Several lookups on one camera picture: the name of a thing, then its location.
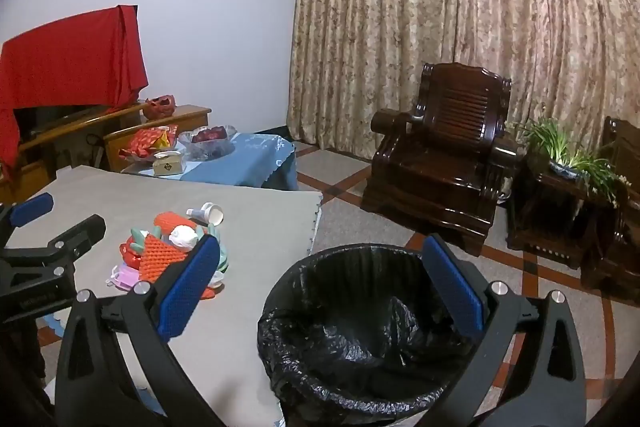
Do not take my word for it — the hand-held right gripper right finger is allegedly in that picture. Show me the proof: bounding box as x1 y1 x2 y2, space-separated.
421 234 587 427

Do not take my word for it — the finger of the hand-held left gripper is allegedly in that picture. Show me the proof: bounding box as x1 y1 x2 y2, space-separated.
35 214 107 260
0 193 55 249

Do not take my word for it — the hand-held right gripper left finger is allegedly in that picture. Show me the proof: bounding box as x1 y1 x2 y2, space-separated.
54 234 226 427

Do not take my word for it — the green rubber glove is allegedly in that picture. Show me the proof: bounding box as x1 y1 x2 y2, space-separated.
197 226 232 274

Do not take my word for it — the red plastic bag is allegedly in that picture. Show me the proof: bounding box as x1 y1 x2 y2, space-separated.
118 239 147 269

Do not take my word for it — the white tissue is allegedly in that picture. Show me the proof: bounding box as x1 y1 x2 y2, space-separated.
169 227 199 251

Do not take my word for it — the trash bin with black bag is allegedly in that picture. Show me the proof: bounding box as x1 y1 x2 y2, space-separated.
257 244 490 427

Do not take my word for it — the orange sponge cloth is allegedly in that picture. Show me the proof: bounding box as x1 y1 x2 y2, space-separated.
153 212 202 234

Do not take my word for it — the white paper cup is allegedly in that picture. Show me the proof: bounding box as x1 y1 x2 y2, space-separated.
186 202 224 226

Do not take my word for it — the grey floor mat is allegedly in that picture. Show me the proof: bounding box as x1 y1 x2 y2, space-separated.
0 164 326 427

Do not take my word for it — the black television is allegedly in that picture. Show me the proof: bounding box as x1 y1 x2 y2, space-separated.
12 103 110 144

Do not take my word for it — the light wooden cabinet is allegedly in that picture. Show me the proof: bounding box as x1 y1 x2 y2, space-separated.
0 102 212 204

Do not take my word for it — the wooden tissue box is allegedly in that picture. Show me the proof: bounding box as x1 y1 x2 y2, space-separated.
152 150 187 178

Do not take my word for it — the dark wooden side table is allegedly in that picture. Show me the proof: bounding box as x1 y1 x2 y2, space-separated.
506 147 622 270

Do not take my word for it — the dark wooden armchair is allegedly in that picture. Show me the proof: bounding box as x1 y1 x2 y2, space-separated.
361 62 521 258
581 116 640 306

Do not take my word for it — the blue tablecloth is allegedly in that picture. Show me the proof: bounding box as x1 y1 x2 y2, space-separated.
122 133 300 192

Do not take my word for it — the glass fruit bowl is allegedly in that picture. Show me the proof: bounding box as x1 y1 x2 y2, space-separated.
178 124 237 158

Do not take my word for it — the red cloth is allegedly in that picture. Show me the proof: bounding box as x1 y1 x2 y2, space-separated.
0 5 150 174

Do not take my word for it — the green potted plant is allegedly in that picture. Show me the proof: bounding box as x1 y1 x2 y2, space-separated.
514 116 632 208

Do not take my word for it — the beige patterned curtain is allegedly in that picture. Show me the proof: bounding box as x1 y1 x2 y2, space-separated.
286 0 640 190

